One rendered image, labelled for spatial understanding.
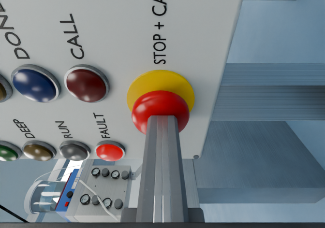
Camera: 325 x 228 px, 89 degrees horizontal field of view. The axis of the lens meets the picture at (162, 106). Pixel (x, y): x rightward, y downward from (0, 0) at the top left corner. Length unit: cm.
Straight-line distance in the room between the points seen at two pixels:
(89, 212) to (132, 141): 69
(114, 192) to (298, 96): 75
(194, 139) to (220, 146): 92
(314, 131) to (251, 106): 106
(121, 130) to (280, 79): 20
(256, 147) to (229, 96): 97
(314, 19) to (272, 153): 81
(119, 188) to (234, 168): 60
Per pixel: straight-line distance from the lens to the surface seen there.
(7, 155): 23
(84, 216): 85
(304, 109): 29
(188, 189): 87
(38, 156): 21
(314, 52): 132
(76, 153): 19
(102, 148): 17
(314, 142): 130
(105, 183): 87
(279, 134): 133
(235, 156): 108
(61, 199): 97
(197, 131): 16
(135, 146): 17
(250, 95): 23
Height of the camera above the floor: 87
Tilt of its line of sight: level
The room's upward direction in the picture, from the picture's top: 90 degrees counter-clockwise
